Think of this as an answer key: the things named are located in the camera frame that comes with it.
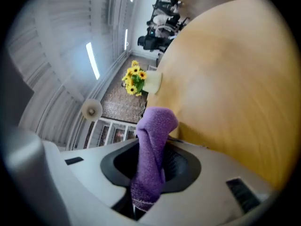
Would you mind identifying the ceiling light strip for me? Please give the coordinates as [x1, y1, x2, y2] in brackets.
[86, 42, 101, 80]

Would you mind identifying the white vase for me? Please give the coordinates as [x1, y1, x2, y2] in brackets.
[142, 70, 163, 94]

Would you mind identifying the purple cloth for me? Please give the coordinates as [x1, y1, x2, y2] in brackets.
[130, 106, 179, 213]

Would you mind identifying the yellow sunflower bouquet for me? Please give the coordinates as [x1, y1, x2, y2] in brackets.
[121, 60, 148, 97]

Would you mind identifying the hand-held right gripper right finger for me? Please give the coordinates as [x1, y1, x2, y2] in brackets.
[140, 141, 276, 226]

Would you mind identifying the black office chair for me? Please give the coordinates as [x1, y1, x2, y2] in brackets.
[137, 34, 174, 53]

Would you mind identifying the white shelf unit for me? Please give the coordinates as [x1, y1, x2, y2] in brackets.
[83, 116, 138, 150]

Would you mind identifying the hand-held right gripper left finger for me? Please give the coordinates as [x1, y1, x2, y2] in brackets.
[43, 138, 140, 209]

